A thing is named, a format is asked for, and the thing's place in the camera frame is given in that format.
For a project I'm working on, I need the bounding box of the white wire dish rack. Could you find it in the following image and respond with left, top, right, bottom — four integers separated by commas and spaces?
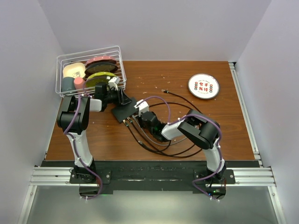
55, 46, 127, 97

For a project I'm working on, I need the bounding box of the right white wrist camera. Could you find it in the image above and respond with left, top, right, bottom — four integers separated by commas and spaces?
134, 100, 149, 117

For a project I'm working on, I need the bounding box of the white round printed plate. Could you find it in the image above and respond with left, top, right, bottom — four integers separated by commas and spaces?
188, 74, 220, 99

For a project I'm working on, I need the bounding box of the dark grey cup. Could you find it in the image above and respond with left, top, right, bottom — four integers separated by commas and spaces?
61, 77, 76, 92

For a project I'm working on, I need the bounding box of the dark brown round plate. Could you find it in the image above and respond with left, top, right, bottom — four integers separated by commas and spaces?
85, 62, 118, 75

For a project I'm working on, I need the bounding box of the long black ethernet cable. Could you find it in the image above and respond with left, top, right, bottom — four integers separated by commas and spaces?
125, 88, 204, 159

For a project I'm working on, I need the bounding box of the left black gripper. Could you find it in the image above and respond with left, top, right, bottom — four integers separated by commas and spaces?
105, 89, 133, 107

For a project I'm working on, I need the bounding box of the yellow green dotted plate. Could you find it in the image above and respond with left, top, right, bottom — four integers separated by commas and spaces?
85, 72, 116, 88

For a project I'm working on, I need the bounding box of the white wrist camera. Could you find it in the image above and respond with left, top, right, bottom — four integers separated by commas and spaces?
134, 100, 149, 117
108, 76, 120, 90

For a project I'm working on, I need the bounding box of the pink cup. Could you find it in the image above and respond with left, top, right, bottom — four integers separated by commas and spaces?
73, 77, 85, 90

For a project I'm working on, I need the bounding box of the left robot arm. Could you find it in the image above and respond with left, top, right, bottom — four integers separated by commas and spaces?
57, 82, 136, 184

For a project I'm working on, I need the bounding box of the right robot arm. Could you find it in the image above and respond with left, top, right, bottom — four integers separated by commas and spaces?
137, 109, 226, 183

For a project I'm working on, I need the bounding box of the beige square plate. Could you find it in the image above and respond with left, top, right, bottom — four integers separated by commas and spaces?
63, 62, 85, 78

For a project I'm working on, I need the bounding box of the red dotted plate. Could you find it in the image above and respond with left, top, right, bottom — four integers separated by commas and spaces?
85, 56, 117, 66

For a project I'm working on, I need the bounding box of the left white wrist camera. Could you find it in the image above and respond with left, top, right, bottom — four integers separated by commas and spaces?
108, 76, 120, 90

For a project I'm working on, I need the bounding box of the grey ethernet cable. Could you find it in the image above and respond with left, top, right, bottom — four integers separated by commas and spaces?
130, 114, 187, 147

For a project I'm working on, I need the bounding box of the aluminium frame rail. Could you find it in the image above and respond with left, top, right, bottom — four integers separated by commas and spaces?
19, 61, 282, 224

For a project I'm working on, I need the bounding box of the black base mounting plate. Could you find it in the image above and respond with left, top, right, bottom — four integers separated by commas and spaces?
70, 160, 236, 196

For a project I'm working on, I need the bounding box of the black network switch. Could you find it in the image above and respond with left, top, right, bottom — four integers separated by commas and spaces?
111, 97, 137, 123

